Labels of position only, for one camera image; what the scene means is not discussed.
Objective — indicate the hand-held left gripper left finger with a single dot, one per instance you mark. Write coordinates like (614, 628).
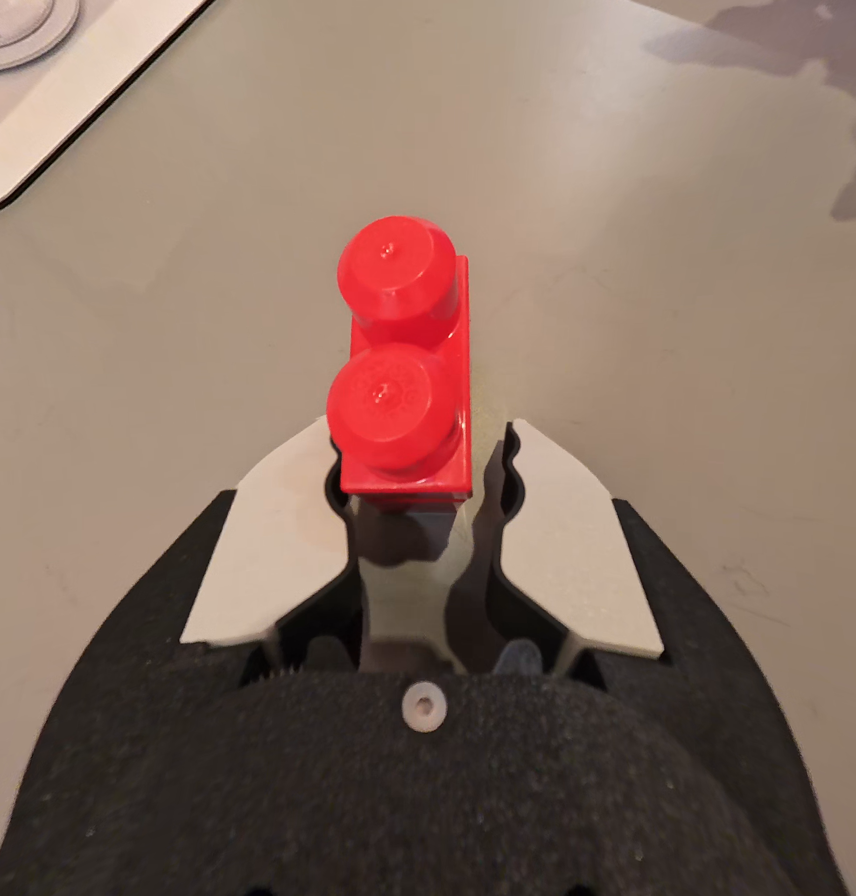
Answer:
(274, 553)

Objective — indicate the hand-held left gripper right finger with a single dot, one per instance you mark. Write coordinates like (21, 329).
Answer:
(575, 560)

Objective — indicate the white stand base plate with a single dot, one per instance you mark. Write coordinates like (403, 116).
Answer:
(85, 91)

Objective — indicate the red two-stud toy block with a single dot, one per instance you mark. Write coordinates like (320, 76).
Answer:
(400, 413)

